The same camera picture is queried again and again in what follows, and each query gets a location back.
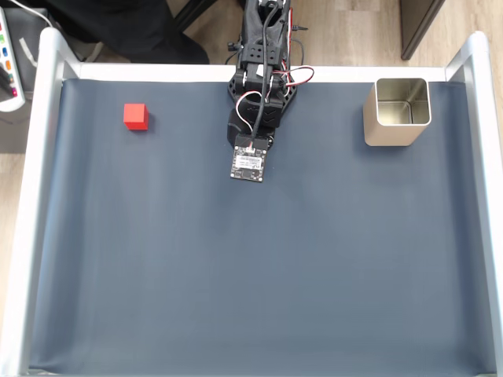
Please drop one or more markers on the red cube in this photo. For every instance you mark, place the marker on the red cube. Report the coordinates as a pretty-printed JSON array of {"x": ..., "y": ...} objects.
[{"x": 135, "y": 116}]

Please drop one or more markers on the square metal container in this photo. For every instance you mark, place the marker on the square metal container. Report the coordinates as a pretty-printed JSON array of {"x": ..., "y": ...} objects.
[{"x": 387, "y": 131}]

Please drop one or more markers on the grey blue table mat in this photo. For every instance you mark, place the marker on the grey blue table mat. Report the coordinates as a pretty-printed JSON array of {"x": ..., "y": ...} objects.
[{"x": 251, "y": 255}]

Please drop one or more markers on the person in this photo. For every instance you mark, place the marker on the person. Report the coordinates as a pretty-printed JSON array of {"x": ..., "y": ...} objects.
[{"x": 137, "y": 27}]

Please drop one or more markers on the dark cabinet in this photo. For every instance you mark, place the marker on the dark cabinet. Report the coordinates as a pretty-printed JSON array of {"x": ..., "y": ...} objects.
[{"x": 418, "y": 23}]

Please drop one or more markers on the grey tape strip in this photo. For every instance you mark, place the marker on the grey tape strip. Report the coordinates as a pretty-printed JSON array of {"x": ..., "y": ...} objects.
[{"x": 26, "y": 51}]

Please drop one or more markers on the white device with coloured buttons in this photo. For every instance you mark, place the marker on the white device with coloured buttons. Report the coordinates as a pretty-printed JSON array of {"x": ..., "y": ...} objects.
[{"x": 8, "y": 66}]

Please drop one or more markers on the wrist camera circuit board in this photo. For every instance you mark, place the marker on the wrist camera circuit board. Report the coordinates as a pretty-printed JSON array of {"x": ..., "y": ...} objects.
[{"x": 247, "y": 167}]

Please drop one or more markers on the white table frame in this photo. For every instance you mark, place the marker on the white table frame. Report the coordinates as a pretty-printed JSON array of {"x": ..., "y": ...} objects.
[{"x": 27, "y": 196}]

